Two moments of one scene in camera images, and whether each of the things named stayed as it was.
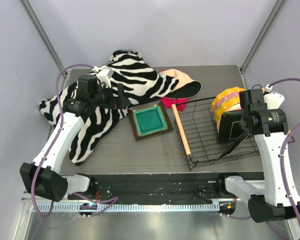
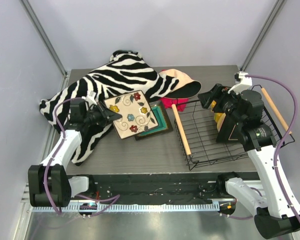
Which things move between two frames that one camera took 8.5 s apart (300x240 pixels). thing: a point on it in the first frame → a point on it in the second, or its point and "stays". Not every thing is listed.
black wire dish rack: (197, 129) stays
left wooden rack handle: (179, 123) stays
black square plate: (229, 128) stays
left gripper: (119, 95) → (102, 112)
